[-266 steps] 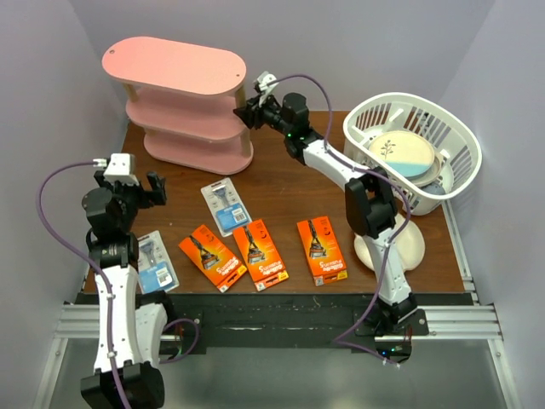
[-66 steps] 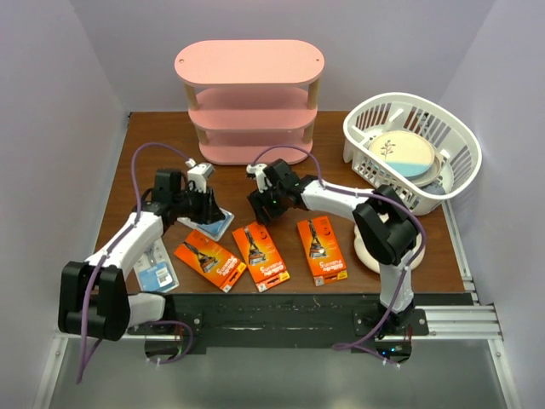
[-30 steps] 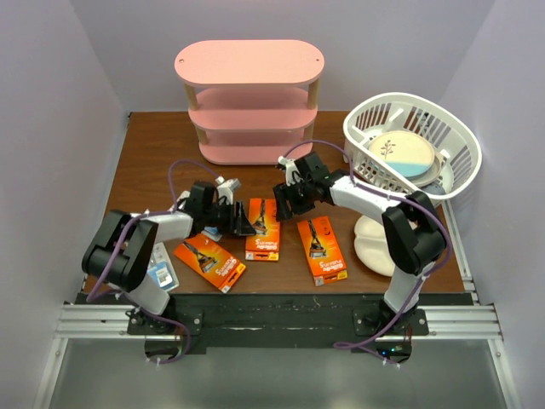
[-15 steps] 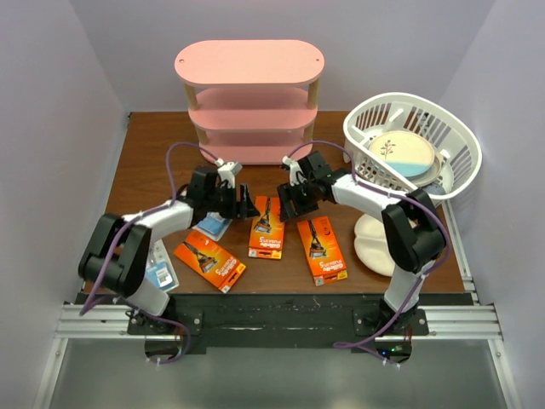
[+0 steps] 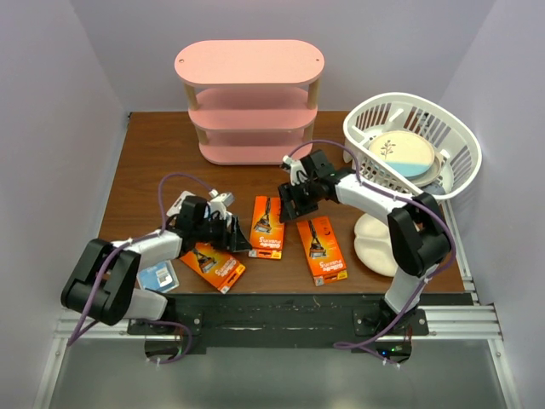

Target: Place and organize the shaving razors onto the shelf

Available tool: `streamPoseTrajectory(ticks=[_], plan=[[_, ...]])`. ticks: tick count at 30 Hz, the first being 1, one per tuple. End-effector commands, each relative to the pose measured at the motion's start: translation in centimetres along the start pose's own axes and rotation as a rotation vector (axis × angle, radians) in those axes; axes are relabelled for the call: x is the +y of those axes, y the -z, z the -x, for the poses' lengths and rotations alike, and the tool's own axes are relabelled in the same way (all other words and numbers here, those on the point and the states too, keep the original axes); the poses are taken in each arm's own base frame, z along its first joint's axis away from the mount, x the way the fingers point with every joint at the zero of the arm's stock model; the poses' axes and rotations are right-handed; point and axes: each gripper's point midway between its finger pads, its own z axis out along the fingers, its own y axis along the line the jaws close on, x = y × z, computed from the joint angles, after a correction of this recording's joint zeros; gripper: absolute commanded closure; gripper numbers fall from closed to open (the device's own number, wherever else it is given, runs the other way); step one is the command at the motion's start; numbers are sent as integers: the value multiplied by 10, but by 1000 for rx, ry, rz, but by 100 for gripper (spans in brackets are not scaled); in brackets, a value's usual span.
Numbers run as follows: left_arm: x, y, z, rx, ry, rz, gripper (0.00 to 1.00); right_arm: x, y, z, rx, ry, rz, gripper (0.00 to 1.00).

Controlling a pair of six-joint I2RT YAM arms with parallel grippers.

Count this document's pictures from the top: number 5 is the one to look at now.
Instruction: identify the pink three-tier wooden shelf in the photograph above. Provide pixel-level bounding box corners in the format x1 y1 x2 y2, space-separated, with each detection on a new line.
175 39 324 165

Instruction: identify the white plastic laundry basket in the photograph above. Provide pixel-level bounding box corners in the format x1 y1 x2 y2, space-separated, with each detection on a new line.
342 92 482 201

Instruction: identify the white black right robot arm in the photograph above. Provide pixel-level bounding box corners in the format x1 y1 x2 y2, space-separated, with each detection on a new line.
278 150 453 335

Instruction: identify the cream and blue floral plate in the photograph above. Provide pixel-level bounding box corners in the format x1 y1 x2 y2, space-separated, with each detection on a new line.
368 130 435 178

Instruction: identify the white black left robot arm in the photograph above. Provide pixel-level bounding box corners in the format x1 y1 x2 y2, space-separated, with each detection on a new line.
60 192 251 334

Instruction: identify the cream divided plate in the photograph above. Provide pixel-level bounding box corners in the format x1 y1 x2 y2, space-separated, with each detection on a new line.
353 214 398 278

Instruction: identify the aluminium frame rail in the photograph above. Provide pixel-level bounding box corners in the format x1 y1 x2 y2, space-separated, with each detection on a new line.
35 203 519 408

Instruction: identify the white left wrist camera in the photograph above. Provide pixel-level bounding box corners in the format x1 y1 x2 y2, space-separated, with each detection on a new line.
209 189 234 221

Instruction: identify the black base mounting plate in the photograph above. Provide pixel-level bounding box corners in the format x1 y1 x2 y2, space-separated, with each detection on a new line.
127 292 474 363

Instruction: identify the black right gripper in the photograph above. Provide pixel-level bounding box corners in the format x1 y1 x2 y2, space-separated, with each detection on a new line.
278 178 321 223

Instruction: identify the orange razor box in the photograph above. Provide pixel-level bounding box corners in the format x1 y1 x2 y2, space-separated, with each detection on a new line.
296 216 348 286
180 243 246 294
249 196 284 260

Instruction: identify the blue razor blister pack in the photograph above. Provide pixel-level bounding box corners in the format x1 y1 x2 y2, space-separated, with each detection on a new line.
166 191 193 217
137 261 180 293

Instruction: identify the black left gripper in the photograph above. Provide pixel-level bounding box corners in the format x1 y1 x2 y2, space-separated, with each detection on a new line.
193 213 251 252

